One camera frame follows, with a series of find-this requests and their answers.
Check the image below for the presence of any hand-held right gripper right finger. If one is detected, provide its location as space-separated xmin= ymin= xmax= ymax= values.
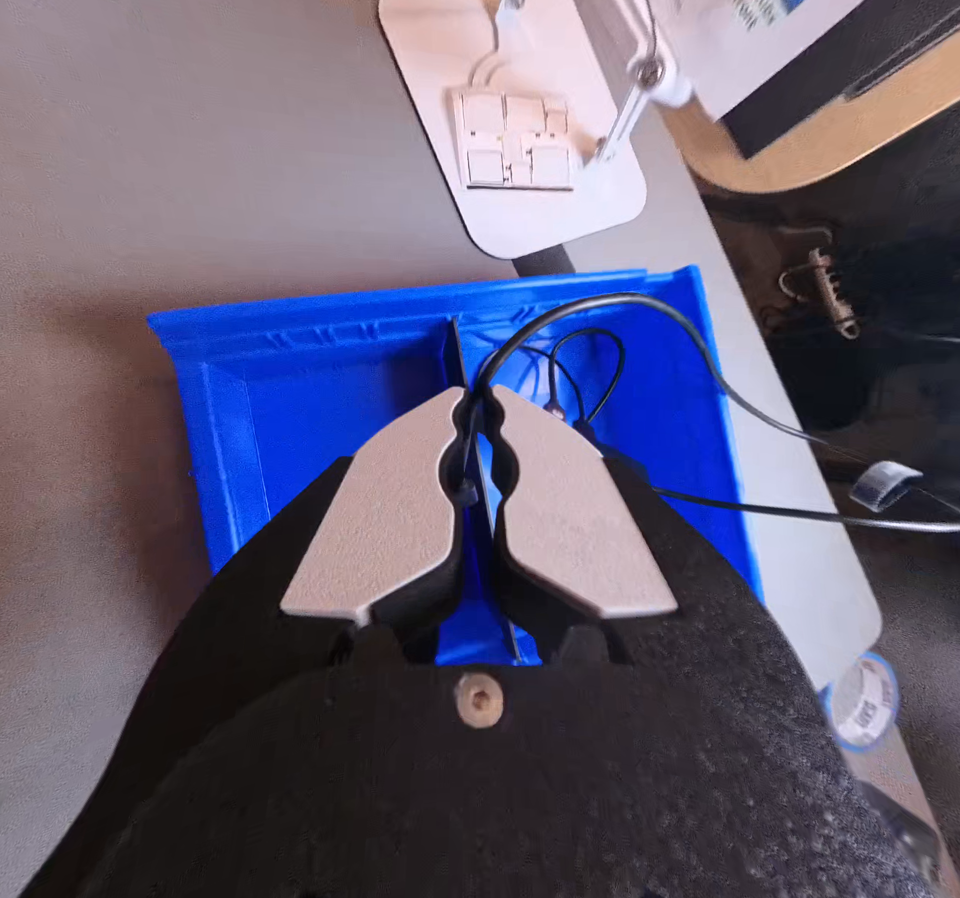
xmin=489 ymin=385 xmax=681 ymax=657

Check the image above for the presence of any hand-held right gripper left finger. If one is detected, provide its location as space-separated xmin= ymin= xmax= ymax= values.
xmin=279 ymin=385 xmax=471 ymax=655

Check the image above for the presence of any blue plastic bin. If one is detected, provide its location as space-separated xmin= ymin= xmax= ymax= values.
xmin=146 ymin=265 xmax=766 ymax=666

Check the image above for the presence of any thin black cable with strap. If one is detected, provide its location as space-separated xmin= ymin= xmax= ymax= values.
xmin=450 ymin=292 xmax=960 ymax=535

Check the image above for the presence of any black divider of blue bin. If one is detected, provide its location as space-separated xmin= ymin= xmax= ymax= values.
xmin=448 ymin=316 xmax=526 ymax=666

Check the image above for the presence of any blue masking tape roll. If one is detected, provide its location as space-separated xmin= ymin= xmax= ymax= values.
xmin=821 ymin=650 xmax=901 ymax=752

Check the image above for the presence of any tan metal clip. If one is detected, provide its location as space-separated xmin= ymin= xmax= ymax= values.
xmin=776 ymin=226 xmax=864 ymax=340

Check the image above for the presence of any dark bag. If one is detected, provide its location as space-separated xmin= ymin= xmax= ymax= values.
xmin=701 ymin=99 xmax=960 ymax=531

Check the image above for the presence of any wooden side table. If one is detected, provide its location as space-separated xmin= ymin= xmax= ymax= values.
xmin=663 ymin=50 xmax=960 ymax=195

